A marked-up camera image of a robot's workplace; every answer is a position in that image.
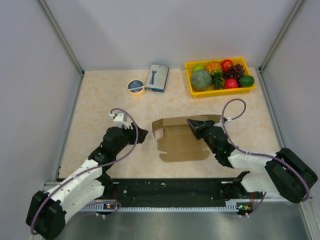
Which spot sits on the yellow masking tape roll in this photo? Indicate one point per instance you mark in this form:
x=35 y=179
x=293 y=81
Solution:
x=136 y=87

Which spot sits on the red apple back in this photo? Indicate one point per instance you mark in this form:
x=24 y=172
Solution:
x=226 y=64

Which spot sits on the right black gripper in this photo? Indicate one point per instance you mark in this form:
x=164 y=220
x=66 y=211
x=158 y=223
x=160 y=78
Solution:
x=199 y=126

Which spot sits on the brown cardboard paper box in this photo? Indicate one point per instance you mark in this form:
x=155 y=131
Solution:
x=176 y=141

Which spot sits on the yellow plastic bin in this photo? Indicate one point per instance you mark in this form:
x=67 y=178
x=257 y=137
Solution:
x=210 y=91

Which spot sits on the small green apple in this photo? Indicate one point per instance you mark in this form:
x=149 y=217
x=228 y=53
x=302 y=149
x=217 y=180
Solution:
x=198 y=67

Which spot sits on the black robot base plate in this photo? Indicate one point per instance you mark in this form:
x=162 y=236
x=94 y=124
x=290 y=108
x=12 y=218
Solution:
x=176 y=192

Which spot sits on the red apple front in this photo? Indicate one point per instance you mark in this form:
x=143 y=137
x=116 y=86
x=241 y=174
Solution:
x=230 y=83

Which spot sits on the green round melon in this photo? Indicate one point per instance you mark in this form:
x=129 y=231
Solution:
x=201 y=80

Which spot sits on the green avocado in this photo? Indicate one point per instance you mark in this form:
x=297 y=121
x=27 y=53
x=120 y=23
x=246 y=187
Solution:
x=247 y=81

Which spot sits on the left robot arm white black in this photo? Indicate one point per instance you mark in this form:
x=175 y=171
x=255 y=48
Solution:
x=50 y=211

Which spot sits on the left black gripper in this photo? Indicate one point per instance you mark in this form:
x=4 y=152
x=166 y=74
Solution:
x=133 y=133

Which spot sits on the dark purple grape bunch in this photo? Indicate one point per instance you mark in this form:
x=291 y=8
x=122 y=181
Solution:
x=234 y=72

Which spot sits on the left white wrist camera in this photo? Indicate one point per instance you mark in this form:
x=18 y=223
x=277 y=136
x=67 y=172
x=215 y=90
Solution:
x=120 y=120

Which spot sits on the small pineapple green leaves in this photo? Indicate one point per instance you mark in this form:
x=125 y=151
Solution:
x=217 y=80

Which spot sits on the red apple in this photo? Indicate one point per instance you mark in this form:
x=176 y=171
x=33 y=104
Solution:
x=226 y=64
x=230 y=83

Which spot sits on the razor in blue package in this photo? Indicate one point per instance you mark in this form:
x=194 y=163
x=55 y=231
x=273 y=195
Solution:
x=157 y=78

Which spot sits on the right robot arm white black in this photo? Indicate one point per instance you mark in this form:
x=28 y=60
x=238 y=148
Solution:
x=282 y=173

